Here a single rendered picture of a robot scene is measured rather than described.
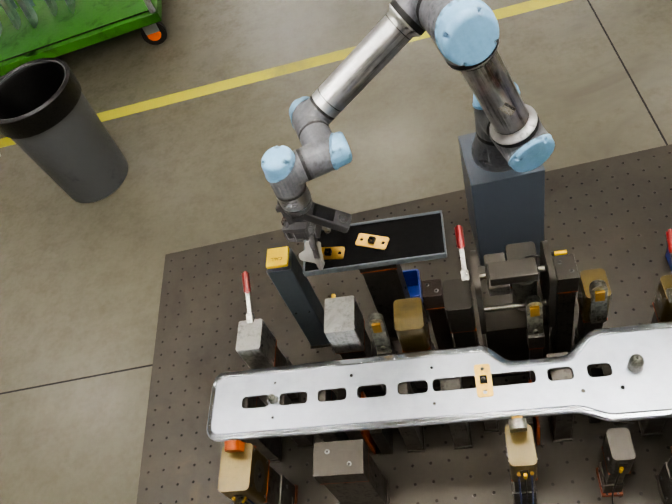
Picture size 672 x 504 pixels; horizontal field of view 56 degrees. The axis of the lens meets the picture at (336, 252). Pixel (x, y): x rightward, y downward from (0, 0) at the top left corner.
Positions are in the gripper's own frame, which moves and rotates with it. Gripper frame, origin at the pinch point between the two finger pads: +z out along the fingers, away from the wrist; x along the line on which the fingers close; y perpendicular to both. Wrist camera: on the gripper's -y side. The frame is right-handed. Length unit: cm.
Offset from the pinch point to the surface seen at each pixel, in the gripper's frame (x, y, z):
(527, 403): 33, -49, 18
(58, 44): -248, 260, 90
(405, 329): 17.8, -20.3, 9.7
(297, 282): 3.3, 10.7, 10.3
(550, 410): 34, -53, 18
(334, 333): 20.3, -3.0, 7.4
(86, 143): -134, 181, 79
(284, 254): -0.1, 12.3, 1.7
